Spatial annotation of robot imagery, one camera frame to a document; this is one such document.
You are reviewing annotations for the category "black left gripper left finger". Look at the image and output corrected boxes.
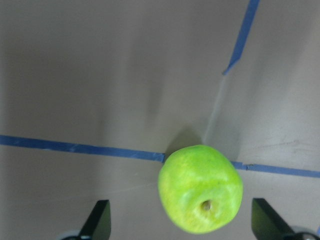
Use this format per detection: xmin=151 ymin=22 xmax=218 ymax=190
xmin=79 ymin=200 xmax=111 ymax=240

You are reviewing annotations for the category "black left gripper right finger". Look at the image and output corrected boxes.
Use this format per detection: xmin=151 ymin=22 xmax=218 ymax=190
xmin=251 ymin=198 xmax=297 ymax=240

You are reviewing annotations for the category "green apple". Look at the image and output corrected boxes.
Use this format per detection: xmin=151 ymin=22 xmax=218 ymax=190
xmin=158 ymin=144 xmax=244 ymax=235

